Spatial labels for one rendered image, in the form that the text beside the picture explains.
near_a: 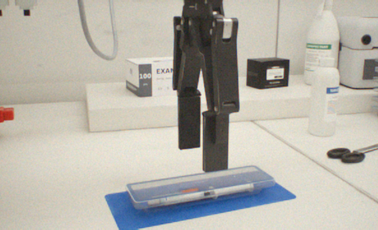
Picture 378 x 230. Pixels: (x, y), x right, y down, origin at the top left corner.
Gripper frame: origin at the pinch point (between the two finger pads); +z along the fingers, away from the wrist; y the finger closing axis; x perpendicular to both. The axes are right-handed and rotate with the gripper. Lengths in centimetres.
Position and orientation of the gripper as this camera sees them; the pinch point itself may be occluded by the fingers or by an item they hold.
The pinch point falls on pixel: (201, 137)
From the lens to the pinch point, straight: 51.1
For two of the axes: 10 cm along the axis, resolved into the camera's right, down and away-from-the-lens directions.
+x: 9.3, -0.9, 3.4
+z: 0.0, 9.7, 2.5
